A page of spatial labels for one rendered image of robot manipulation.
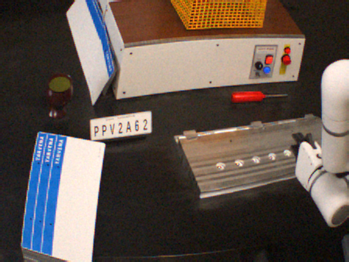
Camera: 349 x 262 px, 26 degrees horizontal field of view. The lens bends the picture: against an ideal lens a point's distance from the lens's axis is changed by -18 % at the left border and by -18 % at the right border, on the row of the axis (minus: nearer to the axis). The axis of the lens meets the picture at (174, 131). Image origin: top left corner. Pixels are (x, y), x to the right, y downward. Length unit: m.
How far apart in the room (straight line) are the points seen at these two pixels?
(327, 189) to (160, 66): 0.68
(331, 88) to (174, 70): 0.82
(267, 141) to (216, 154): 0.15
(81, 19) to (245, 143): 0.65
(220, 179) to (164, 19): 0.46
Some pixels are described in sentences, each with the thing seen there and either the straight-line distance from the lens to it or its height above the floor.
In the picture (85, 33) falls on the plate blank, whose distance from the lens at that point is 2.48.
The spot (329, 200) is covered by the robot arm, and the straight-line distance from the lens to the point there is 1.84.
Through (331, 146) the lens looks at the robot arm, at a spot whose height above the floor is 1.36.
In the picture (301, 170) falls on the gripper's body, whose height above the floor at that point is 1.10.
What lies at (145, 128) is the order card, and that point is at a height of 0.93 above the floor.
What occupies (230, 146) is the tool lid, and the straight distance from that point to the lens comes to 2.23.
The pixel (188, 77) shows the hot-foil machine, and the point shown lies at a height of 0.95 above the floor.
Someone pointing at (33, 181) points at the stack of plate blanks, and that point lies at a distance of 2.00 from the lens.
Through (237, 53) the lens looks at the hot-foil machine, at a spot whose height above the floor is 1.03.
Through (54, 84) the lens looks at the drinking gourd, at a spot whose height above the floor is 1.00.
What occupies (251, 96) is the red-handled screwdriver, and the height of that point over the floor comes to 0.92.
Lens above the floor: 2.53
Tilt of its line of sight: 45 degrees down
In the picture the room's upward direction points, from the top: 11 degrees clockwise
